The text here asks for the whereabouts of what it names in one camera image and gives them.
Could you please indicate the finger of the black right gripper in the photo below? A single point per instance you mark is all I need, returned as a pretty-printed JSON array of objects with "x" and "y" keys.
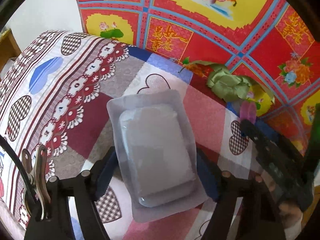
[{"x": 269, "y": 154}]

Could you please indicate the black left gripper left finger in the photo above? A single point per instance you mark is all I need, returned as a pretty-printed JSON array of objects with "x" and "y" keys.
[{"x": 86, "y": 188}]

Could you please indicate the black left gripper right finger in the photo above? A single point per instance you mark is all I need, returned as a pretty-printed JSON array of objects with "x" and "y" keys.
[{"x": 259, "y": 218}]

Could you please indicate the person's right hand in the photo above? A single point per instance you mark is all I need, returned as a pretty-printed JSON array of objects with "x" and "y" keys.
[{"x": 290, "y": 212}]

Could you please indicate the metal spring clamp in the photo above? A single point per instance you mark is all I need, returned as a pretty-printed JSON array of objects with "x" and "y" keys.
[{"x": 35, "y": 189}]

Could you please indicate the checkered heart bed sheet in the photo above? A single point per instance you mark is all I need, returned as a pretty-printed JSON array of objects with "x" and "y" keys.
[{"x": 56, "y": 93}]

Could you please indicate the red floral patterned headboard cloth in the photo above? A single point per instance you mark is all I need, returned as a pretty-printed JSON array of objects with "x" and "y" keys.
[{"x": 275, "y": 42}]

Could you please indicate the wooden desk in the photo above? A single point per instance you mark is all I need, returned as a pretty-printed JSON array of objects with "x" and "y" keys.
[{"x": 8, "y": 48}]

